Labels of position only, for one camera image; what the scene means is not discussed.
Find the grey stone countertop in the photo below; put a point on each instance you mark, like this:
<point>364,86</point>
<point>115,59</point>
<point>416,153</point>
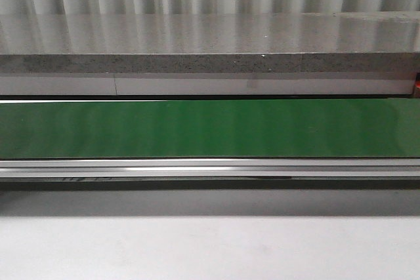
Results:
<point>145,55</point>

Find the green conveyor belt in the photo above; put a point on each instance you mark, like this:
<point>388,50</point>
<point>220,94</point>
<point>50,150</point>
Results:
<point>375,127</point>

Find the red object at right edge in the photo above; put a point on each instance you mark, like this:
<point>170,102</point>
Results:
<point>416,89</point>

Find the aluminium conveyor front rail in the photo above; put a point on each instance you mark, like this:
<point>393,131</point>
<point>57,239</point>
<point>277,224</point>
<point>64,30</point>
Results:
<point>210,174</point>

